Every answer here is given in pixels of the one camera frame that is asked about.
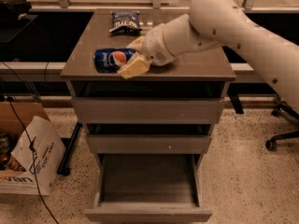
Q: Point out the blue chip bag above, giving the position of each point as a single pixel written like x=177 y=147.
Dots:
x=125 y=21

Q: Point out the grey drawer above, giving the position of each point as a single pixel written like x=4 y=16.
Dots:
x=148 y=188
x=147 y=102
x=149 y=138

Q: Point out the cardboard box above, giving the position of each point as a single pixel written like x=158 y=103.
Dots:
x=37 y=149

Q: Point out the black bag on desk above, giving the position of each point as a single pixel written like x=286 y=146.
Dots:
x=10 y=10

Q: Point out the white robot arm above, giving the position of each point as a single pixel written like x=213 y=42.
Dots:
x=213 y=23

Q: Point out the blue pepsi can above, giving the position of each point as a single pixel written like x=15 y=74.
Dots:
x=111 y=60

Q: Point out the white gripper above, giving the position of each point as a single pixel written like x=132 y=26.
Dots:
x=154 y=47

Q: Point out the grey bottom drawer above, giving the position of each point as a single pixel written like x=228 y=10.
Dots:
x=148 y=188

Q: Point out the grey middle drawer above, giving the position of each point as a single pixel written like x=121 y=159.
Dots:
x=149 y=138

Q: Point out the black table leg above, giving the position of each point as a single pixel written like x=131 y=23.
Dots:
x=69 y=143

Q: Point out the grey drawer cabinet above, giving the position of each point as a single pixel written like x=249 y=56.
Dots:
x=210 y=65

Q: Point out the grey top drawer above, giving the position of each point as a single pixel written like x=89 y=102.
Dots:
x=147 y=102

